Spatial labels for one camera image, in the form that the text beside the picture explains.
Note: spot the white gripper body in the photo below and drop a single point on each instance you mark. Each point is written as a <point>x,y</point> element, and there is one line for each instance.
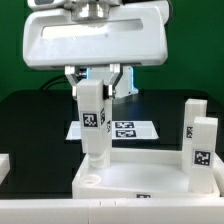
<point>132,34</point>

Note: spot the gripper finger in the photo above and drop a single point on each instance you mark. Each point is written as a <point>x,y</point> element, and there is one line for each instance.
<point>109,91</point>
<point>71,73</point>

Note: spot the white desk top tray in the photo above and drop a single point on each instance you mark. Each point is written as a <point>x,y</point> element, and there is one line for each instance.
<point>136,173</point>

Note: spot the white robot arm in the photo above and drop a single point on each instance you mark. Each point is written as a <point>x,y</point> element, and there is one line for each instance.
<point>87,10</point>

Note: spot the white block far left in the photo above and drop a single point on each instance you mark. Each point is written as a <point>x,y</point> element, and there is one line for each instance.
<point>4,166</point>

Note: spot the white marker base plate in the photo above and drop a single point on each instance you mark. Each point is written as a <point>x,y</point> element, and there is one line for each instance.
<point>118,130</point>

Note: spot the white front wall bar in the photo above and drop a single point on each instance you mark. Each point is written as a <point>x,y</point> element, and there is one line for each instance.
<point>112,211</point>

